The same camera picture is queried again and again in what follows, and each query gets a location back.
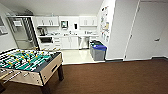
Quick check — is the stainless steel dishwasher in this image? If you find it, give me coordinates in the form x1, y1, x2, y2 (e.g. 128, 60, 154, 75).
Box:
78, 36, 90, 50

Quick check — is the grey bin green lid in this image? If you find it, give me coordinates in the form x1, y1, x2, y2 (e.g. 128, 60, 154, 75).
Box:
89, 41, 104, 48

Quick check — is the white narrow drawer unit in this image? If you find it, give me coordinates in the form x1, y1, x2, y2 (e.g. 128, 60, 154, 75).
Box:
89, 35, 100, 43

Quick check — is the white two-door base cabinet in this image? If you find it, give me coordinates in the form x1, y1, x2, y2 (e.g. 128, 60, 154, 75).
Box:
60, 35, 80, 50

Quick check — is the grey bin blue lid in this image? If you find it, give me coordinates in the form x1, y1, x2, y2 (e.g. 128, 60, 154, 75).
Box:
91, 44, 108, 62

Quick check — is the white drawer stack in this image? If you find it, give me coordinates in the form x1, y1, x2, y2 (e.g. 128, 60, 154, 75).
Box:
52, 36, 62, 51

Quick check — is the black built-in microwave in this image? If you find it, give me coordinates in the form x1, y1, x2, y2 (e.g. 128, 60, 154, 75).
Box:
39, 36, 54, 45

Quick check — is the foosball table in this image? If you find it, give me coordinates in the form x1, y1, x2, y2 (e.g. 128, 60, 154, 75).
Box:
0, 48, 65, 94

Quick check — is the stainless steel refrigerator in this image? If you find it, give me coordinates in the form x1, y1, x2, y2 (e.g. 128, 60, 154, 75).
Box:
6, 15, 40, 51

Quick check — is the white room door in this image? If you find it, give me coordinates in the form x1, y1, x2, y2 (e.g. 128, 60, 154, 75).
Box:
124, 0, 168, 62

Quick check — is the white wall cabinet wide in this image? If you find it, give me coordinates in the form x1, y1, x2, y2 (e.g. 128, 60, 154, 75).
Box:
34, 15, 60, 28

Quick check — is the dark door handle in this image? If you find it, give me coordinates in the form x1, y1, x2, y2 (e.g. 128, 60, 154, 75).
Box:
153, 37, 162, 43

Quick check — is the grey wall frame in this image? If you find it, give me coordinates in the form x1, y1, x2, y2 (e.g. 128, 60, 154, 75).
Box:
0, 14, 9, 36

